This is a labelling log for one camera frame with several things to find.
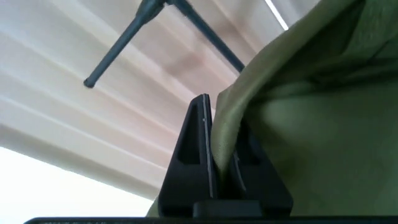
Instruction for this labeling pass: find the beige curtain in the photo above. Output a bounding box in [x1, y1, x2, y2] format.
[0, 0, 321, 200]

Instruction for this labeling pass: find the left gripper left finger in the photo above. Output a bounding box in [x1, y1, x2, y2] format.
[157, 93, 218, 218]

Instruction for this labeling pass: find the black clothes rack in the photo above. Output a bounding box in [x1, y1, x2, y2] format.
[83, 0, 246, 90]

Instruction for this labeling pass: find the green long-sleeved shirt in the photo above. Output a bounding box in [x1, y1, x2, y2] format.
[146, 0, 398, 218]

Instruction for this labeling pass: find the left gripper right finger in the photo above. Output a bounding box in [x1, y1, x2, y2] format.
[217, 119, 294, 217]

